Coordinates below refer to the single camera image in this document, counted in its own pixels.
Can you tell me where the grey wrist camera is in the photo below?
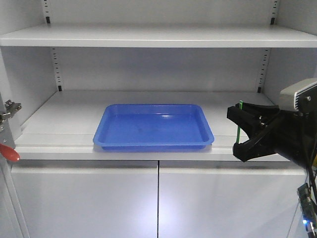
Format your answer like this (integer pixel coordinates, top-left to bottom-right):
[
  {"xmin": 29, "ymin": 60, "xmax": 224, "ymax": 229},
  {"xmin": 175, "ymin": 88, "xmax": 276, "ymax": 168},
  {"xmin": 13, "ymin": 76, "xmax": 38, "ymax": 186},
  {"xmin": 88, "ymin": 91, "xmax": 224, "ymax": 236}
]
[{"xmin": 278, "ymin": 78, "xmax": 317, "ymax": 114}]

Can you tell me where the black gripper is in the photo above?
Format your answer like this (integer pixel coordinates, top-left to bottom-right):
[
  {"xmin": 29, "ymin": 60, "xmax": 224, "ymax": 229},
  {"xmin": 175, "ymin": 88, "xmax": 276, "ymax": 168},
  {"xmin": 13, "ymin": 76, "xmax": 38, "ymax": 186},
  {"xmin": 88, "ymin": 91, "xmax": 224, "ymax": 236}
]
[{"xmin": 227, "ymin": 103, "xmax": 312, "ymax": 166}]

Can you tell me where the green circuit board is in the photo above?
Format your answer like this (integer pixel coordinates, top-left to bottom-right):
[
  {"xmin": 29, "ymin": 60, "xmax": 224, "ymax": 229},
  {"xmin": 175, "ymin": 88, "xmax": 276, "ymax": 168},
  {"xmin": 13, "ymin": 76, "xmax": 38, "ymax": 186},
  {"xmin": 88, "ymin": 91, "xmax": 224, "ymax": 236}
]
[{"xmin": 297, "ymin": 183, "xmax": 317, "ymax": 238}]

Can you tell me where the green plastic spoon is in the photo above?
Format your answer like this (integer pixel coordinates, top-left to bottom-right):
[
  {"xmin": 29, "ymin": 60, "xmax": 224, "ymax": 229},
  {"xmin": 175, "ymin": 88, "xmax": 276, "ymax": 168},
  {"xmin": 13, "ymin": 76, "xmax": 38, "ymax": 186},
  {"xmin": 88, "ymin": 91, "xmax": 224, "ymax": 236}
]
[{"xmin": 236, "ymin": 100, "xmax": 243, "ymax": 144}]

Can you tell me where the blue plastic tray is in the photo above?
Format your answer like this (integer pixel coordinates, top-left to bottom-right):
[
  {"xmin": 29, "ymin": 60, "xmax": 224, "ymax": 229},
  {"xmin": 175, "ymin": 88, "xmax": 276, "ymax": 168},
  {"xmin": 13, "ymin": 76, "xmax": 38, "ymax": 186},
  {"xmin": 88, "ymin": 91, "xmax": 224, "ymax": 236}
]
[{"xmin": 93, "ymin": 104, "xmax": 214, "ymax": 152}]

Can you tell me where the white cabinet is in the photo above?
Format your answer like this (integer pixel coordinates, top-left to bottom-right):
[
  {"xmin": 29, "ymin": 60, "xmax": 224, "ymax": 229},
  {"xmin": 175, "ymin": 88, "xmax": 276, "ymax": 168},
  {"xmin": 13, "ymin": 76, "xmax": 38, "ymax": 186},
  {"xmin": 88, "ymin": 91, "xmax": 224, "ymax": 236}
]
[{"xmin": 0, "ymin": 0, "xmax": 317, "ymax": 238}]

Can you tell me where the red plastic spoon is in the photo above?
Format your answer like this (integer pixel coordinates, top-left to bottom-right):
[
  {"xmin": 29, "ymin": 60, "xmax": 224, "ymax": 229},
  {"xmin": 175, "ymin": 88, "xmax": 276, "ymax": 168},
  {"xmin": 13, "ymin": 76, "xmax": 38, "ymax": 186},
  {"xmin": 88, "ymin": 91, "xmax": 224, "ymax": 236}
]
[{"xmin": 0, "ymin": 144, "xmax": 20, "ymax": 162}]

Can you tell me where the metal cabinet hinge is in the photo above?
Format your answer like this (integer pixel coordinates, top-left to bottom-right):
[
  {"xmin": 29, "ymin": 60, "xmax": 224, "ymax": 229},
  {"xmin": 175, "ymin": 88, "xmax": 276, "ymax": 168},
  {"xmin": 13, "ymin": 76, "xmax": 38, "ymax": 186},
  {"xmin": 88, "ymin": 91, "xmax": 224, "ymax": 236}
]
[{"xmin": 0, "ymin": 100, "xmax": 22, "ymax": 148}]

